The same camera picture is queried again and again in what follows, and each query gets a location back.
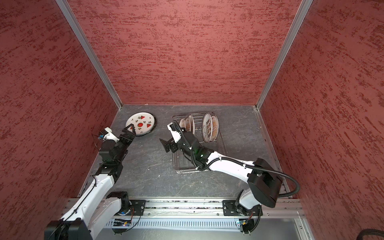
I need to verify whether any aluminium left corner post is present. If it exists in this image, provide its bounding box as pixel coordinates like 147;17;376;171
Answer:
56;0;124;110

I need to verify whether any strawberry pattern white plate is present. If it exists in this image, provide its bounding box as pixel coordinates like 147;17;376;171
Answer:
126;112;150;136

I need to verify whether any black cable bottom right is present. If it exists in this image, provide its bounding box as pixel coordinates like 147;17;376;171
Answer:
356;228;384;240

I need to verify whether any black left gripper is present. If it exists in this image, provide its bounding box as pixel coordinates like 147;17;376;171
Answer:
116;124;137;163

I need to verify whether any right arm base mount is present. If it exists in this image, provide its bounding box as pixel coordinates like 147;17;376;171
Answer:
222;190;263;217

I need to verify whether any right green circuit board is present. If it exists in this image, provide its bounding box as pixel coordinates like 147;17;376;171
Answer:
236;219;255;235

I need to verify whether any green circuit board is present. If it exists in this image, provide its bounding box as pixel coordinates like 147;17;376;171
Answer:
111;219;132;235
236;219;255;235

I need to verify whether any chrome wire dish rack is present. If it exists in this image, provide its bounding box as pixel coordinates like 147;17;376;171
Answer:
171;112;229;175

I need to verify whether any black corrugated right cable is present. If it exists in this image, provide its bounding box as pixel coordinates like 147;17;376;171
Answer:
170;119;301;198

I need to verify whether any left green circuit board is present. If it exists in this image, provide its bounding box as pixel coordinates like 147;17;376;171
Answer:
111;219;132;235

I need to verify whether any orange sunburst white plate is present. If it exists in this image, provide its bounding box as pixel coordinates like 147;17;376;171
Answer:
179;118;186;129

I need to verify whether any dark striped rim plate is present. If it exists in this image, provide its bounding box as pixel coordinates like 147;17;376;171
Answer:
142;113;157;135

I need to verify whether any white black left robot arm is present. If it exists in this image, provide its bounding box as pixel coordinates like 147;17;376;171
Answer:
44;124;136;240

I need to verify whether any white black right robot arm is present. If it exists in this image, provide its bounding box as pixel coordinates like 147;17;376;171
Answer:
160;133;283;212

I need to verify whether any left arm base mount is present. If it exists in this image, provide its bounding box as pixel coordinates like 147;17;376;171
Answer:
106;191;147;216

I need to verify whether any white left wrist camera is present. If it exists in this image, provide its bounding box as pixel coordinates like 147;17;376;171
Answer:
98;127;119;143

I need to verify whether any aluminium corner post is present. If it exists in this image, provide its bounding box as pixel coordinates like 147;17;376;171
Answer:
56;0;124;110
256;0;313;111

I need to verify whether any red patterned white plate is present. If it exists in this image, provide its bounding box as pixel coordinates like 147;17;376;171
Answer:
185;115;195;134

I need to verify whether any red rimmed white plate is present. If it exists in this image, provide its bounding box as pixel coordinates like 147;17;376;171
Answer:
202;113;213;143

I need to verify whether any aluminium right corner post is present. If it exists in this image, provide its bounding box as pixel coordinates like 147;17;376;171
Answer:
256;0;313;111

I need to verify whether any aluminium front rail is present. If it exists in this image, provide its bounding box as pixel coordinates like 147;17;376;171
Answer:
71;197;305;232

